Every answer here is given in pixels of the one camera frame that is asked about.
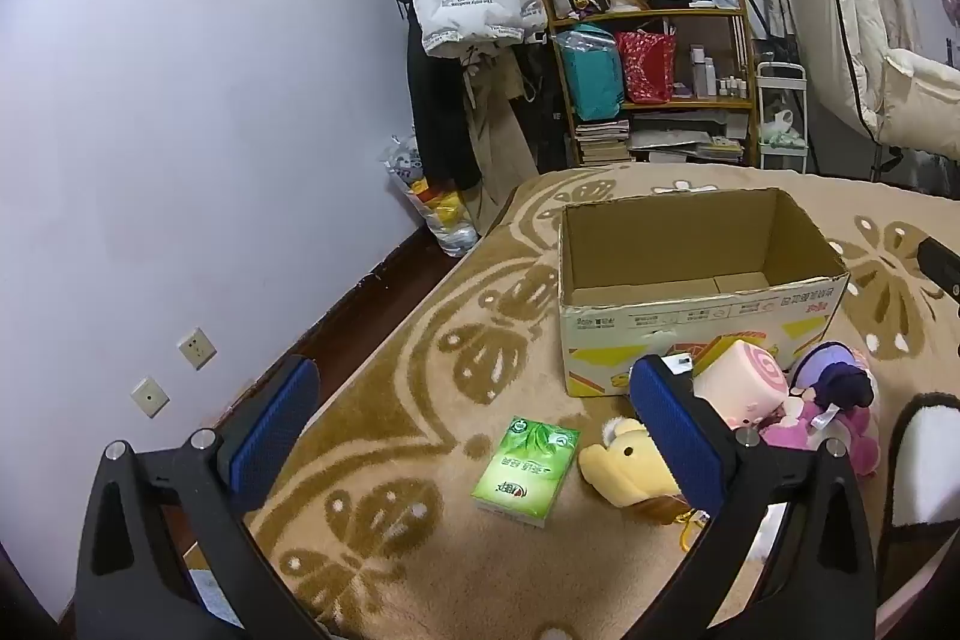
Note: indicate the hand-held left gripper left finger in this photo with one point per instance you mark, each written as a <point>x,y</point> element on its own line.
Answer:
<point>270,430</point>

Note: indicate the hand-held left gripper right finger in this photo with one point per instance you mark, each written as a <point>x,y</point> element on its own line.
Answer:
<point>675,437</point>

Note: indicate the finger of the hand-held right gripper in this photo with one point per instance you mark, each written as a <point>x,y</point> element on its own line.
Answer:
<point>941,265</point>

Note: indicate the yellow dog plush toy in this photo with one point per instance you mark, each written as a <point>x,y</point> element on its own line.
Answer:
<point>622,467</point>

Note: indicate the pink bear plush toy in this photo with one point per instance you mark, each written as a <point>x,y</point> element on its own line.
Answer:
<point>795,426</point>

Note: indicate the cardboard box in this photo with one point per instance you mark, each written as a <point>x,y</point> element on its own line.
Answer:
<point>600,325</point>

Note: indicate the pink roll plush toy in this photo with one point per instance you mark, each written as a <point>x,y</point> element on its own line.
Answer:
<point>739,377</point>

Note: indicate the green tissue pack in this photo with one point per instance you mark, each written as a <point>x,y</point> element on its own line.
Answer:
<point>525,467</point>

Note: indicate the purple haired plush doll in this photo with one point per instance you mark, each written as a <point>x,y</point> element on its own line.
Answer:
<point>832,377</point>

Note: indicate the black and white slipper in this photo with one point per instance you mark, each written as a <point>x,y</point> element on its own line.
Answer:
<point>926,460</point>

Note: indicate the white trolley cart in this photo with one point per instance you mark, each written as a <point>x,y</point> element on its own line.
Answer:
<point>780,141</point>

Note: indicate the clear plastic bag of toys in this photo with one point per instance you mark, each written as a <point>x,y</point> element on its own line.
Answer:
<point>442,220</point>

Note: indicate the row of small bottles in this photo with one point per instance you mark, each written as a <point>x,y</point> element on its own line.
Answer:
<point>733,87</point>

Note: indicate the pile of papers and magazines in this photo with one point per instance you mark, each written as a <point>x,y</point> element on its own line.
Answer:
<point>690,141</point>

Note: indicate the stack of books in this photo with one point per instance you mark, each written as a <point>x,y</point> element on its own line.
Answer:
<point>600,141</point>

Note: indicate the white bottle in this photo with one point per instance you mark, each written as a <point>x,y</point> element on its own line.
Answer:
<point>701,74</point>

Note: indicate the beige hanging coat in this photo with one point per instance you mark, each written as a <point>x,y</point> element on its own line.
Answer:
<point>499,145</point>

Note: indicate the black hanging garment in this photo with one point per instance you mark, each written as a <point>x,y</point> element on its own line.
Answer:
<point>544,115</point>
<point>439,115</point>

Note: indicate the red patterned bag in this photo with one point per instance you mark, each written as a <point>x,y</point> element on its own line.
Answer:
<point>645,66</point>

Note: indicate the teal bag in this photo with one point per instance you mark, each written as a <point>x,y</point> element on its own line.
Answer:
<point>592,78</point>

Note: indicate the wooden shelf unit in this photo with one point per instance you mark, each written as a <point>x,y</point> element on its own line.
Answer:
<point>652,12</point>

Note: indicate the wall power socket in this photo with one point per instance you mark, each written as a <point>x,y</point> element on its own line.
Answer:
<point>196,347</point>

